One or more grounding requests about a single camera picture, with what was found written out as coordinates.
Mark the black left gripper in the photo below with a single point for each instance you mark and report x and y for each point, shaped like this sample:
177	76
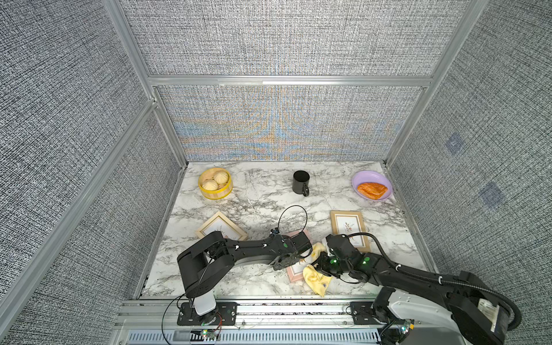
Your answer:
295	260

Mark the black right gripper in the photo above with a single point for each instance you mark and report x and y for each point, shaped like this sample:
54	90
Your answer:
320	264

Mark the pink picture frame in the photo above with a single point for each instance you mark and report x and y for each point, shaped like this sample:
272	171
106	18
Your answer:
295	272

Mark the yellow microfibre cloth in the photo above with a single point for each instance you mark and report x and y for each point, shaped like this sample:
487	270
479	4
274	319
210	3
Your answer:
316	281

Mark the wooden picture frame deer print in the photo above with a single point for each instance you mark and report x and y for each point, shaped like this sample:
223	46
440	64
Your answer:
348	223

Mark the light wood picture frame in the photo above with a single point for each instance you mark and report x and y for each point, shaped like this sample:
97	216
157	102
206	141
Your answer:
220	222

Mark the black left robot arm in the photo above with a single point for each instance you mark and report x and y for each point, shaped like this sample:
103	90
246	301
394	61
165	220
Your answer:
203	265

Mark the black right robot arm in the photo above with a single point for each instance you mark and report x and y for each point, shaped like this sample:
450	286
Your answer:
460	303

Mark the black mug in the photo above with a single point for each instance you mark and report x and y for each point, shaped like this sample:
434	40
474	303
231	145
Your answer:
301	180

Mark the orange food in bowl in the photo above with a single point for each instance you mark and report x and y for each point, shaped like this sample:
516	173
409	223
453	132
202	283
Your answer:
373	191

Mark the purple bowl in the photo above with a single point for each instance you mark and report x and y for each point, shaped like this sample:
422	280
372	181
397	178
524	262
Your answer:
367	176

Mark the right steamed bun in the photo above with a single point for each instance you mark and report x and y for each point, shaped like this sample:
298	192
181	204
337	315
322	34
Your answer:
221	177

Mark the steamed bun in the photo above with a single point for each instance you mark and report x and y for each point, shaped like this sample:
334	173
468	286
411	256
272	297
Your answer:
210	185
221	177

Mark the yellow bamboo steamer basket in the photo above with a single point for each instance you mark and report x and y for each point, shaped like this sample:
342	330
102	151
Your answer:
222	192

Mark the left steamed bun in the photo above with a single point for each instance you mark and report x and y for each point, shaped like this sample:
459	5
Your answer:
210	185

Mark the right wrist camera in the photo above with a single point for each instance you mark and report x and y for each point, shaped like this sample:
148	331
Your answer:
340	247

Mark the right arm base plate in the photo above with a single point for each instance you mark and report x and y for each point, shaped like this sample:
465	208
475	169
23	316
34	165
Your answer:
362	313

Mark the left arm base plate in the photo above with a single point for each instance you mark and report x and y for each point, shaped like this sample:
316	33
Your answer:
224	314

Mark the aluminium front rail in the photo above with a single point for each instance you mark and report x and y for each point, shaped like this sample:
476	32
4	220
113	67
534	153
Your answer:
280	320

